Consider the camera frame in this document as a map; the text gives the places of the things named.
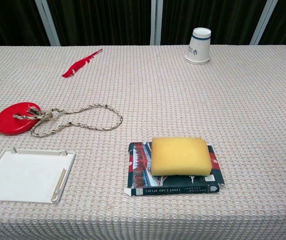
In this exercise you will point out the red disc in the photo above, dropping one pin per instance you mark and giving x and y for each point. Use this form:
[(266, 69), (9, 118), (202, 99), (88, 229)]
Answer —
[(10, 122)]

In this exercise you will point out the beige woven tablecloth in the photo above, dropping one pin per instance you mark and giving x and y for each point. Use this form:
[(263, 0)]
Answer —
[(157, 100)]

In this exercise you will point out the yellow sponge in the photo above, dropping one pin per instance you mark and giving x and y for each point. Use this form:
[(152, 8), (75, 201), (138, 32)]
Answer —
[(180, 156)]

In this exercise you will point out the dark postcard box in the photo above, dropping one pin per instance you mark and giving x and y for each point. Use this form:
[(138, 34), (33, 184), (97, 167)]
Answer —
[(142, 175)]

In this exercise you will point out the red feather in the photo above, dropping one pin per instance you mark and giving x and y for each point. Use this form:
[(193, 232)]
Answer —
[(76, 67)]

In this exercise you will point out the white paper cup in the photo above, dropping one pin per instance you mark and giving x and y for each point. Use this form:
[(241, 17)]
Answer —
[(198, 47)]

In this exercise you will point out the white square plastic lid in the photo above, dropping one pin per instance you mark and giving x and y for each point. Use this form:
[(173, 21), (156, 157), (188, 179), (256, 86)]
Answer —
[(25, 175)]

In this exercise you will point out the grey partition post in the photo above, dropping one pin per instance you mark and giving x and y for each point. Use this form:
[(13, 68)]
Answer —
[(263, 22), (155, 22), (48, 22)]

